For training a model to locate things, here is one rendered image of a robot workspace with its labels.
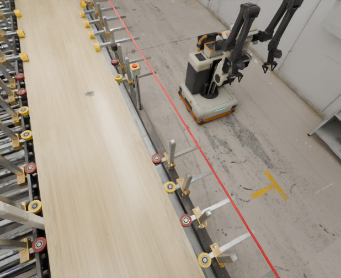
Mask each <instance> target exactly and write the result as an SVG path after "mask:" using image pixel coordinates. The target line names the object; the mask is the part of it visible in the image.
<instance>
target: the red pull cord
mask: <svg viewBox="0 0 341 278"><path fill-rule="evenodd" d="M108 1H109V2H110V4H111V6H112V7H113V8H114V6H113V5H112V3H111V1H110V0H108ZM114 10H115V8H114ZM115 12H116V14H117V15H118V13H117V11H116V10H115ZM118 17H119V19H120V20H121V18H120V16H119V15H118ZM121 22H122V24H123V25H124V27H125V29H126V30H127V32H128V33H129V35H130V37H131V38H132V40H133V42H134V43H135V45H136V47H137V48H138V50H139V52H140V53H141V55H142V57H143V58H144V60H145V61H146V63H147V65H148V66H149V68H150V70H151V71H152V73H153V75H154V76H155V78H156V80H157V81H158V83H159V85H160V86H161V88H162V89H163V91H164V93H165V94H166V96H167V98H168V99H169V101H170V103H171V104H172V106H173V107H174V109H175V111H176V112H177V114H178V116H179V117H180V119H181V121H182V122H183V124H184V126H185V127H186V129H187V130H188V132H189V134H190V136H191V137H192V139H193V140H194V142H195V144H196V145H197V147H198V149H199V151H200V152H201V154H202V155H203V157H204V158H205V160H206V162H207V164H208V165H209V167H210V169H211V170H212V172H213V173H214V175H215V177H216V179H217V180H218V182H219V183H220V185H221V186H222V188H223V190H224V192H225V193H226V195H227V197H228V198H229V200H230V201H231V203H232V205H233V207H234V208H235V210H236V211H237V213H238V215H239V216H240V218H241V220H242V221H243V223H244V225H245V226H246V228H247V230H248V231H249V233H250V234H251V236H252V238H253V239H254V241H255V243H256V244H257V246H258V248H259V249H260V251H261V252H262V254H263V256H264V257H265V259H266V261H267V262H268V264H269V266H270V267H271V269H272V271H273V272H274V274H275V276H276V277H277V278H280V277H279V275H278V273H277V272H276V270H275V269H274V267H273V265H272V264H271V262H270V260H269V259H268V257H267V255H266V254H265V252H264V250H263V249H262V247H261V246H260V244H259V243H258V241H257V239H256V238H255V236H254V234H253V233H252V231H251V229H250V228H249V226H248V225H247V223H246V221H245V220H244V218H243V216H242V215H241V213H240V212H239V210H238V208H237V207H236V205H235V203H234V202H233V200H232V199H231V197H230V195H229V194H228V192H227V190H226V189H225V187H224V185H223V184H222V183H221V180H220V179H219V177H218V176H217V174H216V173H215V171H214V169H213V167H212V166H211V164H210V163H209V161H208V160H207V158H206V156H205V155H204V153H203V151H202V150H201V148H200V146H199V145H198V143H197V142H196V140H195V138H194V136H193V135H192V134H191V132H190V130H189V129H188V127H187V125H186V124H185V122H184V120H183V119H182V117H181V115H180V114H179V112H178V111H177V109H176V107H175V106H174V104H173V103H172V101H171V99H170V97H169V96H168V94H167V93H166V91H165V90H164V88H163V86H162V85H161V83H160V81H159V80H158V78H157V76H156V75H155V73H154V72H153V70H152V68H151V66H150V65H149V64H148V62H147V60H146V59H145V57H144V55H143V54H142V52H141V50H140V49H139V47H138V45H137V44H136V42H135V41H134V39H133V37H132V36H131V34H130V32H129V31H128V29H127V27H126V26H125V24H124V23H123V21H122V20H121Z"/></svg>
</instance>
